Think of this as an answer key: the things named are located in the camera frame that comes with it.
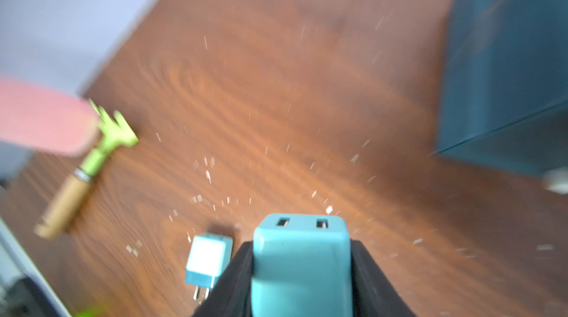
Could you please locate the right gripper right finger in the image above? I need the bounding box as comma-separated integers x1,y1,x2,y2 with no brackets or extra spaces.
351,240,416,317

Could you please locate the green toy rake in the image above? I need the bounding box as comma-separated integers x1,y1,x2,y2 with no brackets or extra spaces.
34,102,138,240

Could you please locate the teal drawer cabinet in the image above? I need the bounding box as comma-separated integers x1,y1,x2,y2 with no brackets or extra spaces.
436,0,567,177

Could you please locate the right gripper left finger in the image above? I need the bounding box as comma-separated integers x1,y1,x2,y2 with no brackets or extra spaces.
193,241,254,316

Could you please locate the teal plug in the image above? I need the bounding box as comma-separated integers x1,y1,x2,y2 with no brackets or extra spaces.
185,233,233,301
251,214,354,316

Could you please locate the pink watering can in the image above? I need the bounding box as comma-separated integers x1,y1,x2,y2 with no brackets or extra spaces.
1,78,101,157

